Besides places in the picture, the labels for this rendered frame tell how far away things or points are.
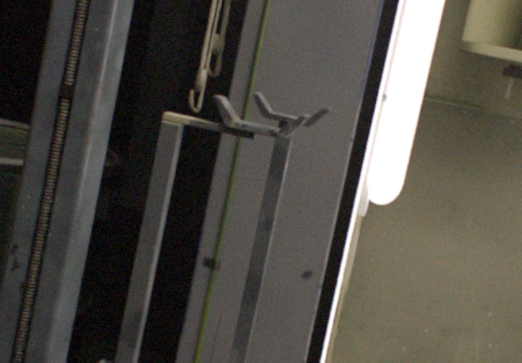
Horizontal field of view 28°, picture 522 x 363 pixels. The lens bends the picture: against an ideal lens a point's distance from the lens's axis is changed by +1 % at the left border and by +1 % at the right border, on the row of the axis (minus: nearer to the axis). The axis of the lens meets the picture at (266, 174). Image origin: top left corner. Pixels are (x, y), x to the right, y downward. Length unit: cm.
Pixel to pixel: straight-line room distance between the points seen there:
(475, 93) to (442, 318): 73
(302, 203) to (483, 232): 173
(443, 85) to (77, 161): 241
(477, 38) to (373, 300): 79
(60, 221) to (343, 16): 58
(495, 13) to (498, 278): 75
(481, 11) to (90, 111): 213
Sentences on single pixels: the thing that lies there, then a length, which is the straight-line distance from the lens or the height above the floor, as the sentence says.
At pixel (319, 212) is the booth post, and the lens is 141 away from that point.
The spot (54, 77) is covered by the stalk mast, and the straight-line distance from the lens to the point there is 95.
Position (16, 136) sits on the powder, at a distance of 231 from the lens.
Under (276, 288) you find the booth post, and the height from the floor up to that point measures 84.
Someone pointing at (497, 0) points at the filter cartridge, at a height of 141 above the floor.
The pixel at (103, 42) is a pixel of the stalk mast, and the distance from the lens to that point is 94.
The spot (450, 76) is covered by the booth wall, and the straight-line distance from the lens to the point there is 328.
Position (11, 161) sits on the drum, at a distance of 184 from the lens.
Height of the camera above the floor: 116
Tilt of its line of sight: 7 degrees down
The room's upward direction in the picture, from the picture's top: 12 degrees clockwise
